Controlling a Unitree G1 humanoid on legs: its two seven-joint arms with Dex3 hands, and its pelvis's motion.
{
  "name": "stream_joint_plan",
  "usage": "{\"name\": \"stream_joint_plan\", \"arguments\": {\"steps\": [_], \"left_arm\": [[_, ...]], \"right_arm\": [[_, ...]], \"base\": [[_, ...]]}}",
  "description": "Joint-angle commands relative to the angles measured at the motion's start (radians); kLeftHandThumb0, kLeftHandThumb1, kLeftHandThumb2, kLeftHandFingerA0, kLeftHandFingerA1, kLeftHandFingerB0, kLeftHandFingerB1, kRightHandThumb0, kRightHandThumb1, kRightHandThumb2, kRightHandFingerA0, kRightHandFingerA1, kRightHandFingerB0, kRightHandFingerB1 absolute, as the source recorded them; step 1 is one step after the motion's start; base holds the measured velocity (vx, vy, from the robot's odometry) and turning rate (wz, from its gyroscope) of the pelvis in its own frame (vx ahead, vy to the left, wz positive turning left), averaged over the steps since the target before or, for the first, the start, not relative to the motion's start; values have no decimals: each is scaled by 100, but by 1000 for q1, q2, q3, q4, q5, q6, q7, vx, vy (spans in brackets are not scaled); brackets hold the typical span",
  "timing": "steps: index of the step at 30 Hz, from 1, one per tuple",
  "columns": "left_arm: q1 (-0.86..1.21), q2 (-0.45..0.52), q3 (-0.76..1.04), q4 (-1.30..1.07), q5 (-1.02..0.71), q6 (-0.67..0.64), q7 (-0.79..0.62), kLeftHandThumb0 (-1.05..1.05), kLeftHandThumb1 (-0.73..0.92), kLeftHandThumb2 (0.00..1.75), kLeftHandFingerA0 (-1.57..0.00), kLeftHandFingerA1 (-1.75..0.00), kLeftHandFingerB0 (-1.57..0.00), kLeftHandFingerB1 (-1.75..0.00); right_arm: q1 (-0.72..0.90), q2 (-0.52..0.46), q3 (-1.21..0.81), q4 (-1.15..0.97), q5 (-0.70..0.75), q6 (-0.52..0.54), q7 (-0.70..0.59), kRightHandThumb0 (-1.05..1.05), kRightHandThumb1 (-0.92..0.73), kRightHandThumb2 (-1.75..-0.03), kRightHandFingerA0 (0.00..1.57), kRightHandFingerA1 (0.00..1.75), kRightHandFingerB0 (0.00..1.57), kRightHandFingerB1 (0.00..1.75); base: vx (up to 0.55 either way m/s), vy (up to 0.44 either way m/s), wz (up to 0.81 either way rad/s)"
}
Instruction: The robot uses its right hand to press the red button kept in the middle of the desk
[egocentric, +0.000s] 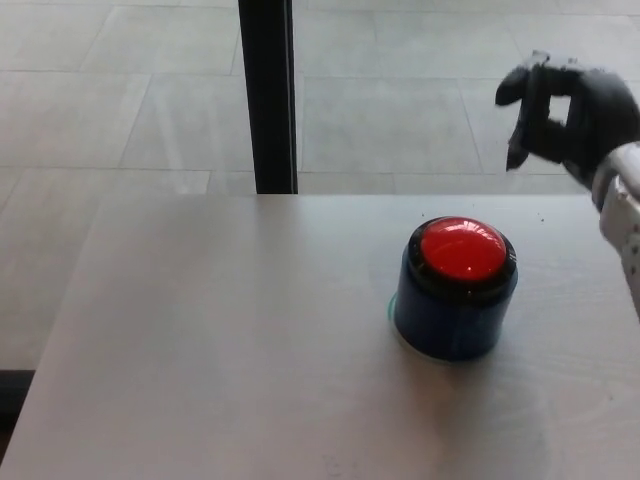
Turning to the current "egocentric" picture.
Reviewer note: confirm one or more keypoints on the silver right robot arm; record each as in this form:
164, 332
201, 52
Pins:
622, 205

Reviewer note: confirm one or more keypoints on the red push button blue base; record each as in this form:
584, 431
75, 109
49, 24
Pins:
457, 300

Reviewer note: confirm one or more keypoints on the black vertical window frame post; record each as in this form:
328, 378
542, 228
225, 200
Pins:
268, 95

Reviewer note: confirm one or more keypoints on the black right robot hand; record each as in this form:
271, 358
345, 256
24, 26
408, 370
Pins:
595, 115

